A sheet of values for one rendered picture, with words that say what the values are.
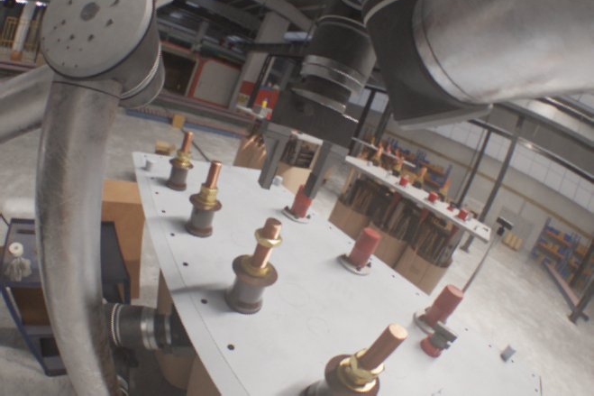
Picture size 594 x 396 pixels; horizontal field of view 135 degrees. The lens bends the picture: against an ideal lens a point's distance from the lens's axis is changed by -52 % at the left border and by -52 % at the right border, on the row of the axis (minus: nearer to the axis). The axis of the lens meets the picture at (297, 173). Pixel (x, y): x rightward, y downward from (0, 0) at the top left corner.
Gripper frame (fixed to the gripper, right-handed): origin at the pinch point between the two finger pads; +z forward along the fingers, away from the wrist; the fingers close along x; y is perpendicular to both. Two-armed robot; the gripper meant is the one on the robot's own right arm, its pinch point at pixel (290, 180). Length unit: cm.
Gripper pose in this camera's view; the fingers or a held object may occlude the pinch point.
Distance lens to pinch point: 41.7
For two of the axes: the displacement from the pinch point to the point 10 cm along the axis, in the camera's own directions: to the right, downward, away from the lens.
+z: -3.6, 9.0, 2.2
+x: 8.4, 2.2, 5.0
